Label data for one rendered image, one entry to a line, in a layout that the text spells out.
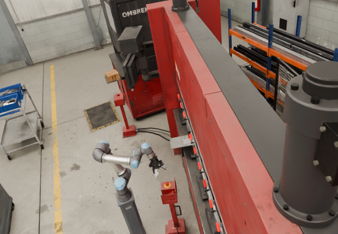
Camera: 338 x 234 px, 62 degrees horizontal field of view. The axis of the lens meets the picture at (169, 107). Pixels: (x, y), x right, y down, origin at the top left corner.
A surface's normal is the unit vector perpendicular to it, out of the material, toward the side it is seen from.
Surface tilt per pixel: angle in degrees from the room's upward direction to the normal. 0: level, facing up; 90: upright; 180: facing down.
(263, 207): 0
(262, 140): 0
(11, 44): 90
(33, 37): 90
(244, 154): 0
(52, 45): 90
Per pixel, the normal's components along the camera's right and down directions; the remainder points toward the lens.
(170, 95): 0.12, 0.54
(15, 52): 0.35, 0.48
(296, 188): -0.75, 0.46
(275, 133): -0.15, -0.82
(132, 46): -0.09, 0.57
